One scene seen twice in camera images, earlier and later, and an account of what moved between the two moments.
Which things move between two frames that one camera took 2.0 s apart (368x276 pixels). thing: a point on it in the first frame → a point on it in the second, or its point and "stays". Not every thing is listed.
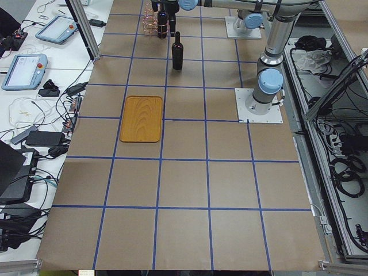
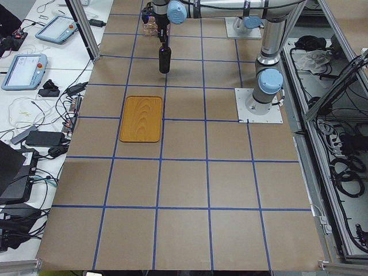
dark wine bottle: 177,49 → 164,59
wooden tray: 141,119 stays
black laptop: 18,168 stays
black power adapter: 47,138 stays
